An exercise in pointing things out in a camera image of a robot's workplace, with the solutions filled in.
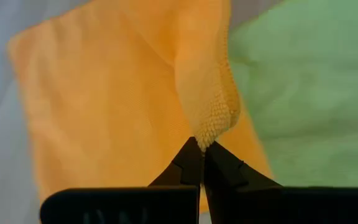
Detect orange microfiber towel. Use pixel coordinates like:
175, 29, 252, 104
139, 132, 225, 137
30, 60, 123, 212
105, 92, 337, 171
7, 0, 275, 215

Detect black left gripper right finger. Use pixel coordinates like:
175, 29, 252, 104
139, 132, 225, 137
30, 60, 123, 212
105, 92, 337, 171
203, 141, 358, 224

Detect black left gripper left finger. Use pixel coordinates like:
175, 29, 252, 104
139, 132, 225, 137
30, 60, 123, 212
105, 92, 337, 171
39, 136, 204, 224

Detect green microfiber towel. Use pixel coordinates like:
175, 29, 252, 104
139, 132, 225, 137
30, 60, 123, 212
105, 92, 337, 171
228, 0, 358, 189

